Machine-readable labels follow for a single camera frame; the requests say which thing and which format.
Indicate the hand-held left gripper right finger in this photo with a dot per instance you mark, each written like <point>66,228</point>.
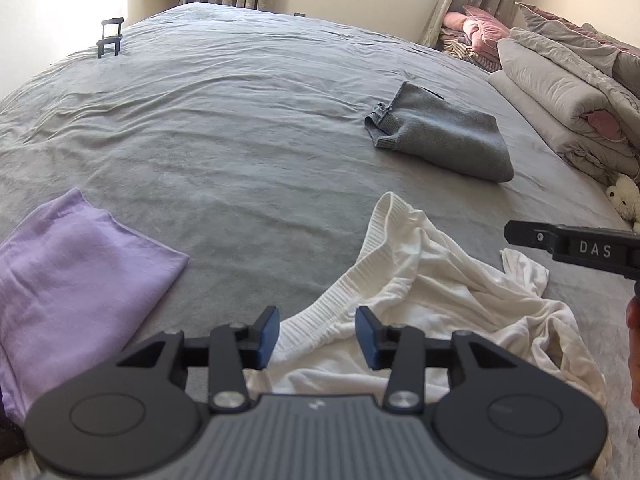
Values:
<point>365,341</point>

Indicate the black phone stand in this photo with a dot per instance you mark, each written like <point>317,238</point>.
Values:
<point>111,40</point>

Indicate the pink bedding pile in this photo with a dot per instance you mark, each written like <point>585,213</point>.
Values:
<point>475,30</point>

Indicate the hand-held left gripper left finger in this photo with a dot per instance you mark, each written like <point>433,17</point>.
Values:
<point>267,336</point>

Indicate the folded grey sweater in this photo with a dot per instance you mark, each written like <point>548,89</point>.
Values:
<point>445,135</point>

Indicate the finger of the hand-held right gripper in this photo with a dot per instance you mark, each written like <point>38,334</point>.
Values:
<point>575,247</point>

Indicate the white garment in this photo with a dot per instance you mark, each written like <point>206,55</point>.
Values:
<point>425,280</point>

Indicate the folded grey duvet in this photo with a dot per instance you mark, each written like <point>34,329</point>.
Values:
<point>545,85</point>

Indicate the folded purple garment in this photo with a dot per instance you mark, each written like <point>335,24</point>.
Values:
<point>75,280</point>

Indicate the white plush dog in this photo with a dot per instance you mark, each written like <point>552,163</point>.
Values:
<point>622,195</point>

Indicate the person's right hand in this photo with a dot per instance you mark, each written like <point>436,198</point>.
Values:
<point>634,350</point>

